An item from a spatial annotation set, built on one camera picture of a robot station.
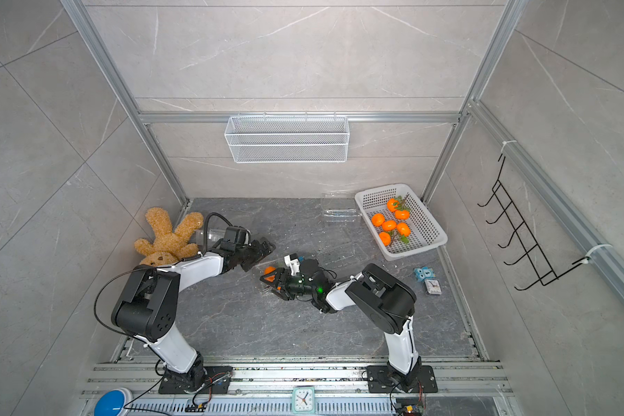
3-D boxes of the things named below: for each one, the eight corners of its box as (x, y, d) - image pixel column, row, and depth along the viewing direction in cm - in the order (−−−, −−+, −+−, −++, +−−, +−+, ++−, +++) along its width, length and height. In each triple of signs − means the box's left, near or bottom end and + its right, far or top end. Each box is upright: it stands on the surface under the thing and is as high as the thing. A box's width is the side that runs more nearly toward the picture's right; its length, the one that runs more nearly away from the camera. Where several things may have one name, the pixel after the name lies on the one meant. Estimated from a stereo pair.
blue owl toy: (416, 281, 97) (418, 277, 95) (413, 270, 100) (415, 266, 98) (433, 281, 97) (435, 277, 95) (429, 270, 100) (432, 266, 98)
